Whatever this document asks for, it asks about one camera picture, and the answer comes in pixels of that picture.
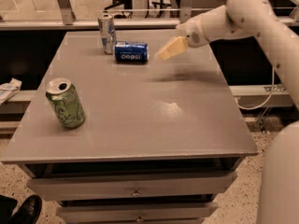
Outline green soda can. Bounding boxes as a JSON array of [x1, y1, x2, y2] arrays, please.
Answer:
[[46, 77, 85, 129]]

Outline grey upper drawer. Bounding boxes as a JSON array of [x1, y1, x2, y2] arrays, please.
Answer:
[[27, 172, 237, 201]]

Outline white crumpled packet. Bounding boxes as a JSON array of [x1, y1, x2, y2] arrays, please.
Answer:
[[0, 78, 22, 105]]

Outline blue pepsi can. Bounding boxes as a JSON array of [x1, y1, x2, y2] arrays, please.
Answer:
[[114, 41, 150, 62]]

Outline grey lower drawer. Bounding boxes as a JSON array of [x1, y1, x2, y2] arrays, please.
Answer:
[[57, 203, 218, 224]]

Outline grey drawer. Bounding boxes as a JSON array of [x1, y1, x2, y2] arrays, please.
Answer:
[[57, 203, 218, 224], [27, 172, 237, 201]]

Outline black leather shoe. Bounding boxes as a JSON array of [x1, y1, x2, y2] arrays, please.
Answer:
[[8, 195, 42, 224]]

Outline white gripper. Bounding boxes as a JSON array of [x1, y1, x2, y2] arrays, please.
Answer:
[[155, 15, 209, 60]]

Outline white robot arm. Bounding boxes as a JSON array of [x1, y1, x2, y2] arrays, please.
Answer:
[[156, 0, 299, 224]]

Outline silver redbull can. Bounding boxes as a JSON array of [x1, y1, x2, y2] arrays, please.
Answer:
[[98, 13, 116, 54]]

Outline white cable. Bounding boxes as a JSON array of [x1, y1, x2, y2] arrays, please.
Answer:
[[235, 65, 277, 112]]

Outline grey metal railing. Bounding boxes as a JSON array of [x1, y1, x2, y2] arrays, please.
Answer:
[[0, 0, 299, 32]]

